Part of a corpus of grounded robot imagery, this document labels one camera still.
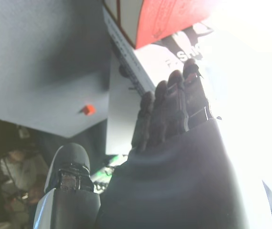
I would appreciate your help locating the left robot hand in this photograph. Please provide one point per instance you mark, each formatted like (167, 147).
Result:
(174, 179)

